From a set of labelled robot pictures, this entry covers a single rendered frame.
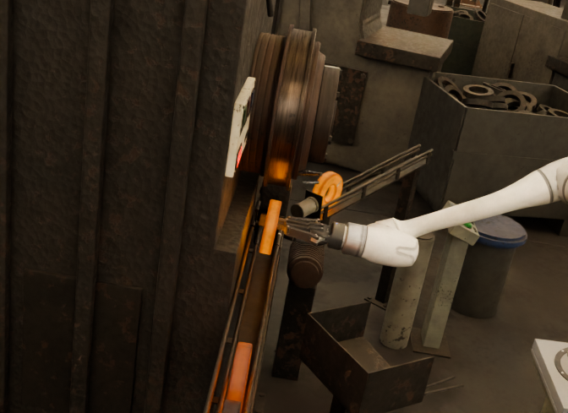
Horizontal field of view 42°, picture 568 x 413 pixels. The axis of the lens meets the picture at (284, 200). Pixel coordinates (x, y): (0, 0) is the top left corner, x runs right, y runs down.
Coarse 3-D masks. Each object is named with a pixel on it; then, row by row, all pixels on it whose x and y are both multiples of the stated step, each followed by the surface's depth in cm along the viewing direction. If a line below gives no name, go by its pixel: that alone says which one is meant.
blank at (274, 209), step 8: (272, 200) 207; (272, 208) 203; (280, 208) 204; (272, 216) 202; (272, 224) 201; (264, 232) 201; (272, 232) 201; (264, 240) 202; (272, 240) 202; (264, 248) 204
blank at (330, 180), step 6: (324, 174) 268; (330, 174) 268; (336, 174) 270; (318, 180) 267; (324, 180) 266; (330, 180) 268; (336, 180) 272; (318, 186) 266; (324, 186) 266; (330, 186) 274; (336, 186) 273; (342, 186) 277; (318, 192) 266; (324, 192) 268; (330, 192) 275; (336, 192) 275; (324, 198) 269; (330, 198) 274; (330, 204) 275
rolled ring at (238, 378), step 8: (240, 344) 165; (248, 344) 166; (240, 352) 162; (248, 352) 162; (240, 360) 160; (248, 360) 161; (232, 368) 159; (240, 368) 159; (248, 368) 174; (232, 376) 158; (240, 376) 158; (232, 384) 158; (240, 384) 158; (232, 392) 158; (240, 392) 158; (240, 400) 158; (240, 408) 158
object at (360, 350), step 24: (312, 312) 191; (336, 312) 196; (360, 312) 200; (312, 336) 189; (336, 336) 200; (360, 336) 205; (312, 360) 190; (336, 360) 181; (360, 360) 196; (384, 360) 198; (432, 360) 181; (336, 384) 182; (360, 384) 173; (384, 384) 175; (408, 384) 180; (336, 408) 196; (360, 408) 174; (384, 408) 179
